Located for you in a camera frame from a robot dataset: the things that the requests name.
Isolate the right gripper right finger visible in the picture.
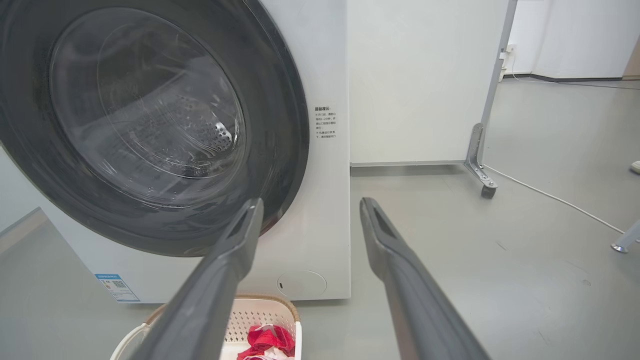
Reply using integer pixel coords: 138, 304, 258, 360
359, 196, 491, 360

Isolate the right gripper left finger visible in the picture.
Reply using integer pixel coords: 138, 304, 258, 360
129, 197, 265, 360

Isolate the cream perforated laundry basket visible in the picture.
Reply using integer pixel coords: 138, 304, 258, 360
110, 294, 303, 360

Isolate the red and white garment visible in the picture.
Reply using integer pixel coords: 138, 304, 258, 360
237, 324, 296, 360

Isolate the blue energy label sticker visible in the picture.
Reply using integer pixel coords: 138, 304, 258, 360
95, 273, 141, 303

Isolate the white front-load washing machine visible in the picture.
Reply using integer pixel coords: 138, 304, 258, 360
0, 0, 352, 304

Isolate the metal panel foot with caster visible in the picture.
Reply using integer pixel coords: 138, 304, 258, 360
464, 123, 499, 199

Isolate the black round washer door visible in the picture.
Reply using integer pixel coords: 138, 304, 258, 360
0, 0, 311, 258

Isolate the small printed text sticker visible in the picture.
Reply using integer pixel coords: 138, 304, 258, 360
314, 106, 337, 140

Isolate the chrome furniture leg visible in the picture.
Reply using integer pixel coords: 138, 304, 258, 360
611, 220, 640, 254

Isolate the white partition panel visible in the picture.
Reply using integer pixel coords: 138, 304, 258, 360
0, 145, 48, 235
347, 0, 518, 167

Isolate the white floor cable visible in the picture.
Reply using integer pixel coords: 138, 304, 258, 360
484, 164, 640, 243

